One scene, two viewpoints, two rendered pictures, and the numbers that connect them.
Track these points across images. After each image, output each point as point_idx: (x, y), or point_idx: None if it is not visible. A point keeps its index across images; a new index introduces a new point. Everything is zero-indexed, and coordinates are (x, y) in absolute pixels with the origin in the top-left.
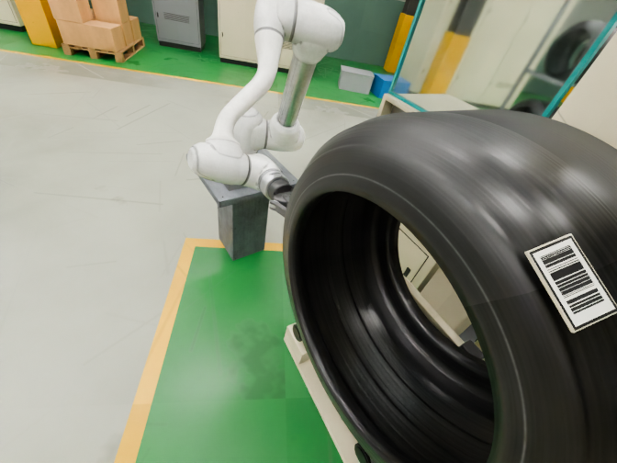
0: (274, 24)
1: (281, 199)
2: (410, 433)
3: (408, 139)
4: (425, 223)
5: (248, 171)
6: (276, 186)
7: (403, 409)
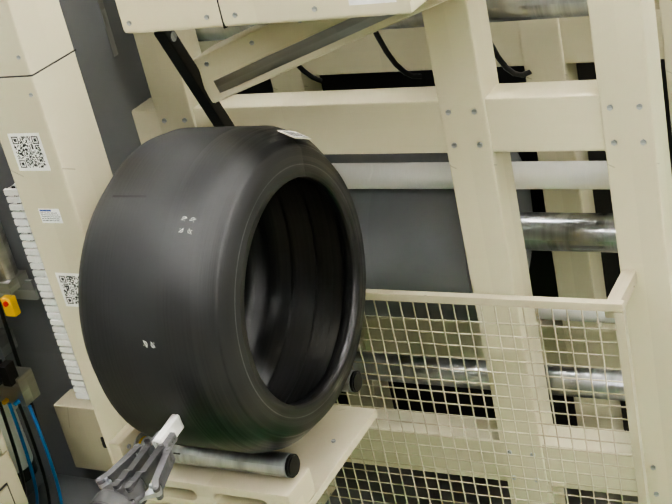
0: None
1: (140, 485)
2: (315, 349)
3: (238, 170)
4: (280, 175)
5: None
6: (120, 495)
7: (297, 367)
